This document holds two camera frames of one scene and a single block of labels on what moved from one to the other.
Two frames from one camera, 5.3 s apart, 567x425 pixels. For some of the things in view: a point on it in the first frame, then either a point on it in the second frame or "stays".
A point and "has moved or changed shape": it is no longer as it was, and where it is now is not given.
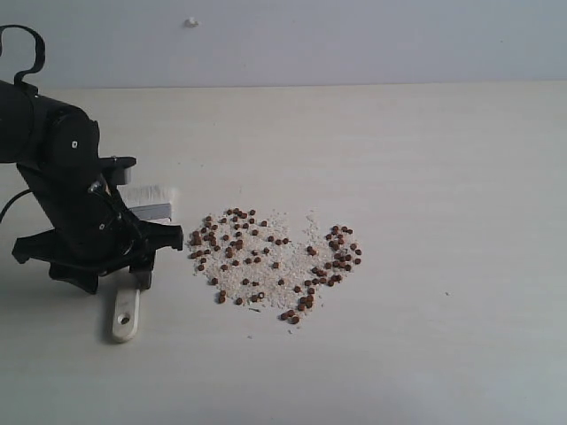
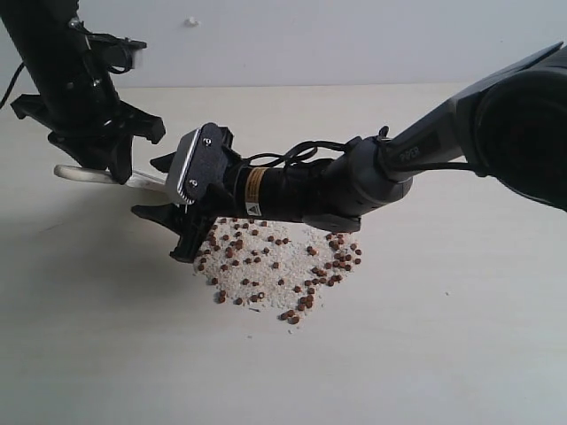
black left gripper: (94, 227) → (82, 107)
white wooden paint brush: (151, 204) has moved or changed shape
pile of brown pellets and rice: (249, 257) stays
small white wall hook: (190, 22) stays
